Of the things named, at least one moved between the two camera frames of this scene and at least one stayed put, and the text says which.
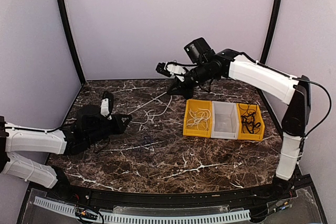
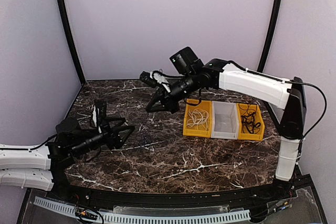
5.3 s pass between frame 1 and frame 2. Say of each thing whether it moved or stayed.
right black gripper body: moved
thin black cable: stayed
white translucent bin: stayed
